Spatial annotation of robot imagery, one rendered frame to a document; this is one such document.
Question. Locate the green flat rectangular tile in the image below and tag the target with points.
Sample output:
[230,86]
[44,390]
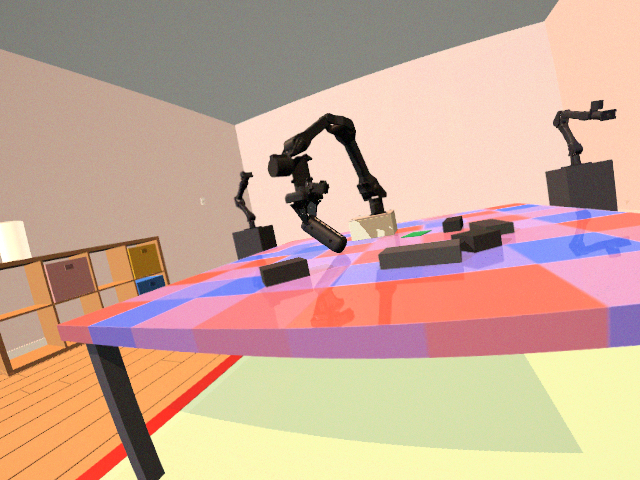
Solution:
[417,233]

